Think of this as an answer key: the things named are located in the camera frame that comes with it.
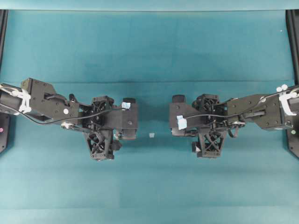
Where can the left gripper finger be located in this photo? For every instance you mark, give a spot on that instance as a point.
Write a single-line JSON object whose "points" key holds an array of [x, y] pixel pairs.
{"points": [[123, 134], [129, 100]]}

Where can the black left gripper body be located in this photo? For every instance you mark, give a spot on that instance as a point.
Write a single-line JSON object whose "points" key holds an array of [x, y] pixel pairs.
{"points": [[98, 135]]}

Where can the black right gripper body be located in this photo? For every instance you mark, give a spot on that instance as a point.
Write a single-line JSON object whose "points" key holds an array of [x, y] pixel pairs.
{"points": [[210, 133]]}

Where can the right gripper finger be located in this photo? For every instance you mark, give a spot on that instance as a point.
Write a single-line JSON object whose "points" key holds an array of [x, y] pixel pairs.
{"points": [[186, 133], [178, 98]]}

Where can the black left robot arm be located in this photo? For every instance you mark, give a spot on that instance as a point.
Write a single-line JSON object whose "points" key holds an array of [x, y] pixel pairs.
{"points": [[39, 102]]}

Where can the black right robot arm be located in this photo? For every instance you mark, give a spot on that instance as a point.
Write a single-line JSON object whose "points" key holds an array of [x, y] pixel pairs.
{"points": [[277, 111]]}

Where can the teal table mat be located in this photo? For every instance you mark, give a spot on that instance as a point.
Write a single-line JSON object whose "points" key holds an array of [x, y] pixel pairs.
{"points": [[46, 173]]}

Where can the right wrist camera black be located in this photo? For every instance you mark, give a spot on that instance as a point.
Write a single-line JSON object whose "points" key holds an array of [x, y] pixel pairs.
{"points": [[177, 115]]}

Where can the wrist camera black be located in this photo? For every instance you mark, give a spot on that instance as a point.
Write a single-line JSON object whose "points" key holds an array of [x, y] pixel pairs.
{"points": [[126, 119], [177, 115]]}

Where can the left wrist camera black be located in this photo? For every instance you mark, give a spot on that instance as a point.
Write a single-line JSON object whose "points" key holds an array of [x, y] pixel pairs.
{"points": [[126, 119]]}

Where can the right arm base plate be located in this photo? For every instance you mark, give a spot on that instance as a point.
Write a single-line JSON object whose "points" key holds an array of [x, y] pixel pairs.
{"points": [[293, 141]]}

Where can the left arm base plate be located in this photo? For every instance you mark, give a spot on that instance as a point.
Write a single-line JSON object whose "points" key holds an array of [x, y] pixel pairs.
{"points": [[4, 130]]}

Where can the right black frame rail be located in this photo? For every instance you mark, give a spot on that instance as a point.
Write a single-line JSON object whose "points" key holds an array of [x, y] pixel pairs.
{"points": [[292, 23]]}

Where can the black frame rail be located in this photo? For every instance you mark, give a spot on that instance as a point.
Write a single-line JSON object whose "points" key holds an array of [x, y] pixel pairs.
{"points": [[3, 27], [292, 23]]}

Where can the left black frame rail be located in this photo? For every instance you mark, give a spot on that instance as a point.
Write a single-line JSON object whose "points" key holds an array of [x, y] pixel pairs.
{"points": [[3, 27]]}

